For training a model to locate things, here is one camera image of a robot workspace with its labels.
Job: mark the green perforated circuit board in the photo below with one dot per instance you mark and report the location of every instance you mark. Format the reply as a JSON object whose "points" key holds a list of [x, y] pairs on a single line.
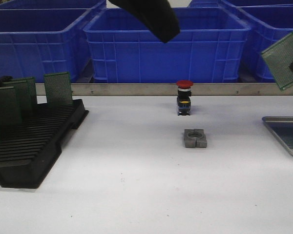
{"points": [[10, 113], [284, 131], [58, 89], [278, 57], [26, 94]]}

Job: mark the silver metal tray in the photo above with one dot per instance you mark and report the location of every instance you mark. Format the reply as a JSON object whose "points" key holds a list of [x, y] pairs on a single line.
{"points": [[270, 119]]}

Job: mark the black slotted board rack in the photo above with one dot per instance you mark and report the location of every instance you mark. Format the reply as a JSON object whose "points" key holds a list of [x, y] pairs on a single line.
{"points": [[29, 150]]}

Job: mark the blue crate behind right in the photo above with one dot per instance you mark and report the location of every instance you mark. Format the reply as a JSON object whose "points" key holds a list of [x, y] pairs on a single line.
{"points": [[238, 3]]}

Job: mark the blue plastic crate right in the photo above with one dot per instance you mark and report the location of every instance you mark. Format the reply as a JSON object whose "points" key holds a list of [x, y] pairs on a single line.
{"points": [[268, 25]]}

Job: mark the blue plastic crate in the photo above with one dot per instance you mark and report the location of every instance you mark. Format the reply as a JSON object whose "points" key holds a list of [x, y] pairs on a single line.
{"points": [[208, 48], [268, 25], [35, 42]]}

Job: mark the blue plastic crate centre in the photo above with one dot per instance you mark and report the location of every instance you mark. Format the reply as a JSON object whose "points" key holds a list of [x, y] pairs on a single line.
{"points": [[208, 48]]}

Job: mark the red emergency stop button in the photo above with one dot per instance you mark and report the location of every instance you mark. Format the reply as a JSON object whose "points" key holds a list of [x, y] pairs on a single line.
{"points": [[183, 98]]}

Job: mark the grey metal pipe clamp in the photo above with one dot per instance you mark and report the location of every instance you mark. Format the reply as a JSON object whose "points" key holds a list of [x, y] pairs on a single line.
{"points": [[195, 138]]}

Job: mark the blue plastic crate left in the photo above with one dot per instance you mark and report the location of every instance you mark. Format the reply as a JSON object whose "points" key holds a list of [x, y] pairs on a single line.
{"points": [[35, 42]]}

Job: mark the blue crate behind left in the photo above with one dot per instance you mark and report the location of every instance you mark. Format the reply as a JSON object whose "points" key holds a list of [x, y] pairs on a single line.
{"points": [[52, 4]]}

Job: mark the steel table edge rail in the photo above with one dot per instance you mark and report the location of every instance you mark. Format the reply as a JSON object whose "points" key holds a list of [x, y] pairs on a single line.
{"points": [[170, 89]]}

